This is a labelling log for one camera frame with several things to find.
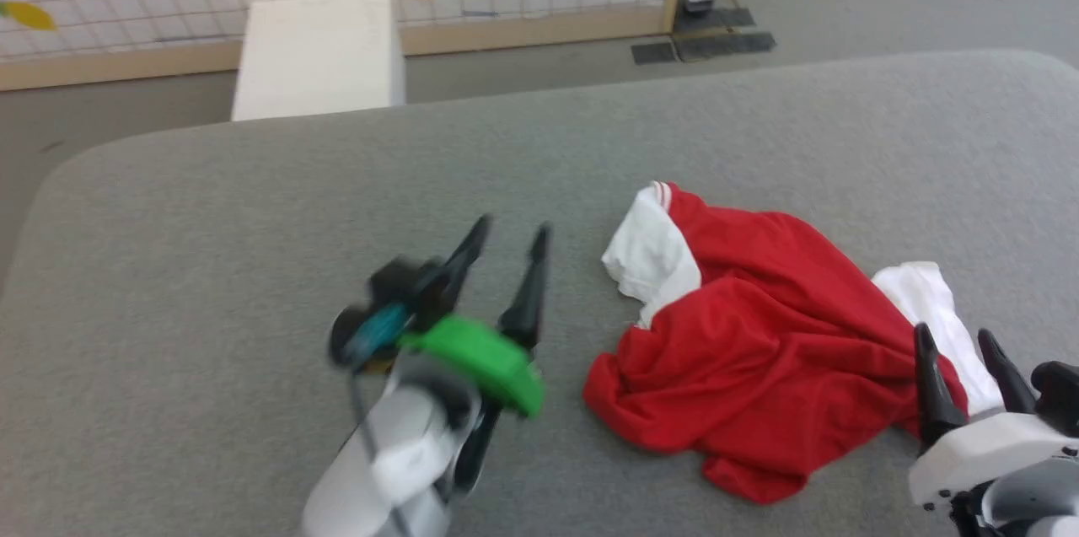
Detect red and white garment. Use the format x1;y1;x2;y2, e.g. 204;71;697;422
583;181;1006;507

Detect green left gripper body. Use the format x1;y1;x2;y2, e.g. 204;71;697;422
400;316;545;496

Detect grey fabric sofa cushion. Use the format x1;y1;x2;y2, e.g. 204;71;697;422
0;48;1079;537

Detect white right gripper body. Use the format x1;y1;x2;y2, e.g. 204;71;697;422
909;411;1079;513

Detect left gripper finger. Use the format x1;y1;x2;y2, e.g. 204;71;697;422
413;215;493;327
497;223;554;349

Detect white box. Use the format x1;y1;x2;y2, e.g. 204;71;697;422
231;0;406;122

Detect long black floor mat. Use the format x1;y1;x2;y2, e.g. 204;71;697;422
674;31;777;62

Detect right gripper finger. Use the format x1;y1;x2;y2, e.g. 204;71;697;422
977;329;1039;415
914;322;969;446

